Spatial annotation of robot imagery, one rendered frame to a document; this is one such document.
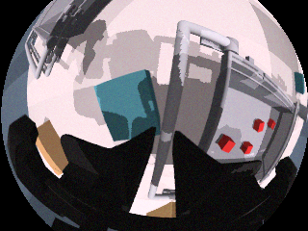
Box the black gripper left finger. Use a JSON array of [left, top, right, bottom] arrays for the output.
[[61, 126, 157, 212]]

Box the dark grey cylinder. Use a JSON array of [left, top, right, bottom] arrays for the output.
[[297, 104, 308, 122]]

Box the teal block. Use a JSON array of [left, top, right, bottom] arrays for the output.
[[93, 69, 161, 142], [294, 72, 305, 95]]

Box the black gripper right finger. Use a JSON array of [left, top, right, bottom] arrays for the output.
[[172, 131, 262, 218]]

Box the small red block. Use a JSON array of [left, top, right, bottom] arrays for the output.
[[267, 119, 276, 130], [253, 119, 265, 132], [242, 141, 253, 154], [218, 135, 235, 153]]

